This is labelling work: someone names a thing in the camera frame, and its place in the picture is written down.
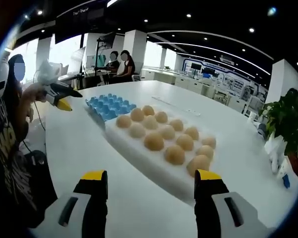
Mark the white plastic bag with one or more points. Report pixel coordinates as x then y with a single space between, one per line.
275 151

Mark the white foam holder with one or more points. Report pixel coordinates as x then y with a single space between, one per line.
124 145

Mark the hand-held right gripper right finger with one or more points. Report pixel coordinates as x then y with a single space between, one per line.
208 198

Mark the white table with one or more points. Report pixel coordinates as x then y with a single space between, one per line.
89 161

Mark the person's left hand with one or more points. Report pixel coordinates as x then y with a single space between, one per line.
33 93

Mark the green potted plant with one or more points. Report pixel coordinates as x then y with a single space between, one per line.
288 119

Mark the person in black shirt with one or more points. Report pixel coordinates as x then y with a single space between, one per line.
7 158

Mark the small blue object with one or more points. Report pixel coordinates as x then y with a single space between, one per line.
286 181

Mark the blue egg tray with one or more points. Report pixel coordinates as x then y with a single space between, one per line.
106 106

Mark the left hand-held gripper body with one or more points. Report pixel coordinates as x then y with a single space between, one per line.
49 95

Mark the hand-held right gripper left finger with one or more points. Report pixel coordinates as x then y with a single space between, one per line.
89 198

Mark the black stand pole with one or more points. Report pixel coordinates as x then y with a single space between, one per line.
98 57

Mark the group of brown eggs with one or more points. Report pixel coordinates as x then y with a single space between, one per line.
154 141

